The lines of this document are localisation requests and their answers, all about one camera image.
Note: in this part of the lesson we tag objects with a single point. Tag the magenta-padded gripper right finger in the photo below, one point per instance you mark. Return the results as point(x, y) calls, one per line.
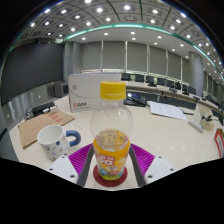
point(159, 168)

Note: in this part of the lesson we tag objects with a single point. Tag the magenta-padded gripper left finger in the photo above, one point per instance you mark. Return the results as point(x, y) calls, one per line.
point(63, 168)

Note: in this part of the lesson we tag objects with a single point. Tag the yellow-capped clear drink bottle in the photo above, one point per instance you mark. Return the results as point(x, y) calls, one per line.
point(111, 133)

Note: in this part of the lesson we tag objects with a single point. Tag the flat round red coaster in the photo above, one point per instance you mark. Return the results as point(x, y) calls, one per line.
point(97, 176)

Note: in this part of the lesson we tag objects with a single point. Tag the white power strip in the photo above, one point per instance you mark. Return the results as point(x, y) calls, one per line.
point(196, 126)

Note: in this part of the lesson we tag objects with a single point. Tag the white paper sheet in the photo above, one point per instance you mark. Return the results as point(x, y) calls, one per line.
point(168, 110)

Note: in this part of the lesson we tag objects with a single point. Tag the black flat device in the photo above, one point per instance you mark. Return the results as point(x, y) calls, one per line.
point(135, 101)

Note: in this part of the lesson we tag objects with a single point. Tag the grey equipment cabinet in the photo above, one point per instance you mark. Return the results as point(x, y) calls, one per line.
point(61, 89)

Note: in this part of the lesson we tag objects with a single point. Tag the large white cardboard box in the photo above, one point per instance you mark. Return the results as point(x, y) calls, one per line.
point(90, 91)

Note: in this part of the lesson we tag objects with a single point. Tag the black office chairs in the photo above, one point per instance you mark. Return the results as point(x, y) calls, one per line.
point(150, 80)

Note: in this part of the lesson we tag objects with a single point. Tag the recessed ceiling lights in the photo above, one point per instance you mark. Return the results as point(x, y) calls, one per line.
point(99, 10)

